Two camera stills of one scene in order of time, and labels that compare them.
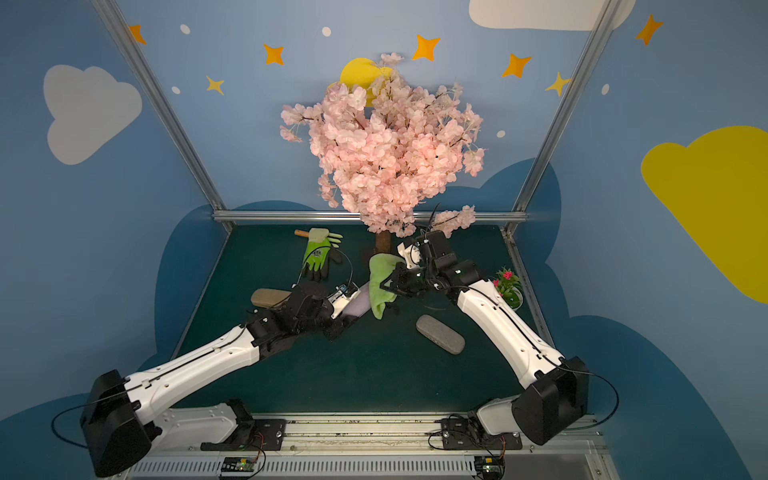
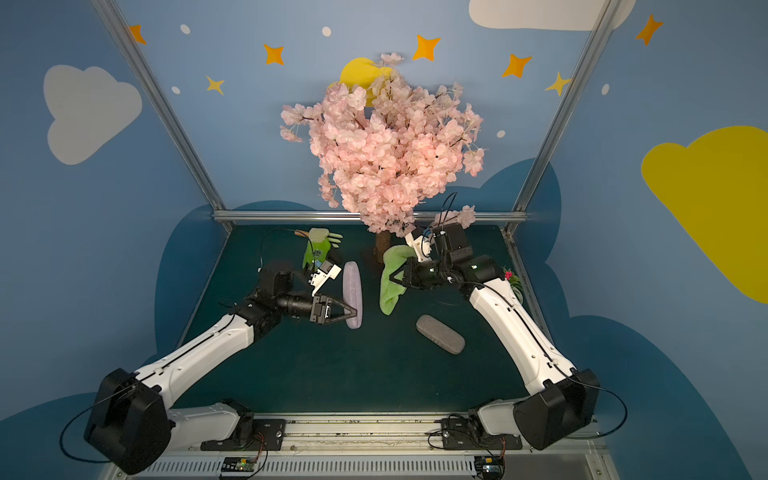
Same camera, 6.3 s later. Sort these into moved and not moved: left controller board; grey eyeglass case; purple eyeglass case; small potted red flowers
Moved: purple eyeglass case
Not moved: left controller board; grey eyeglass case; small potted red flowers
